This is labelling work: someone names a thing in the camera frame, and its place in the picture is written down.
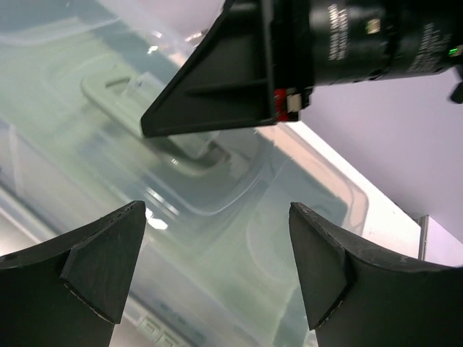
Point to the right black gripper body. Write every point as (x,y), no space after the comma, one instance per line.
(321,43)

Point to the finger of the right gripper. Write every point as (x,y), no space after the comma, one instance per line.
(226,83)

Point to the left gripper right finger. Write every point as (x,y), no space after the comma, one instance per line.
(357,293)

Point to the green cantilever toolbox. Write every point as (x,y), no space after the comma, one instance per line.
(216,266)

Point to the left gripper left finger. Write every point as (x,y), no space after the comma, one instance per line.
(72,289)

